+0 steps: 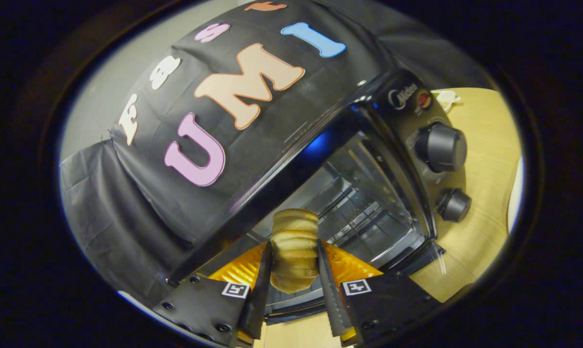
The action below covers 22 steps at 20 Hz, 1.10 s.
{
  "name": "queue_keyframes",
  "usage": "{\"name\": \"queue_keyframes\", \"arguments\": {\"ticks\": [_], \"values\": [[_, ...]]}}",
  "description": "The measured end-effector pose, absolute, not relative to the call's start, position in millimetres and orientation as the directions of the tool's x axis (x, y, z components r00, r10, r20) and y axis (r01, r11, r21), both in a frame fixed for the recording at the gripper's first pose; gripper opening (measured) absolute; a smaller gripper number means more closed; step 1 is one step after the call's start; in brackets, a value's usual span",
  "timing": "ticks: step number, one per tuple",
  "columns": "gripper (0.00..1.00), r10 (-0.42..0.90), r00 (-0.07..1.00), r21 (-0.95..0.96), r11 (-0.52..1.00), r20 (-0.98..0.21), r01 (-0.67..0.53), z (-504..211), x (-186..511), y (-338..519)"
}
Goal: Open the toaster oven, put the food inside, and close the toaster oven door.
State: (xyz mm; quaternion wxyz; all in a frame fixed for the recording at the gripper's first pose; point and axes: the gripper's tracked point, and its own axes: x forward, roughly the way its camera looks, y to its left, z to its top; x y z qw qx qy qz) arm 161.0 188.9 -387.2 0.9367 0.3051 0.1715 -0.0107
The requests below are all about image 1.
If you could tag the white divided snack dish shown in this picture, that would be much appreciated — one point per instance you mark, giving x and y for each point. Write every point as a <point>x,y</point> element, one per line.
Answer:
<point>446,99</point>

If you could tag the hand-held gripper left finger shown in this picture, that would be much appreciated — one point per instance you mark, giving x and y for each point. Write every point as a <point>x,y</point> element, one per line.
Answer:
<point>260,299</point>

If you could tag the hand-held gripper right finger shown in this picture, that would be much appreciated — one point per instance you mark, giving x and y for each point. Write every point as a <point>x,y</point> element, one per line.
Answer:
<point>330,299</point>

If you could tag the black toaster oven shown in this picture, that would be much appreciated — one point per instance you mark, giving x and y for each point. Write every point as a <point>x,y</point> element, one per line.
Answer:
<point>407,121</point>

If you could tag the white square plate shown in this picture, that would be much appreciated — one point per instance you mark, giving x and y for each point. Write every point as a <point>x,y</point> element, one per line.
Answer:
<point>515,193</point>

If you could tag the ridged bread roll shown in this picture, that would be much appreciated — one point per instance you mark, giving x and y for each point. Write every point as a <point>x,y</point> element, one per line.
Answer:
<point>295,246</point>

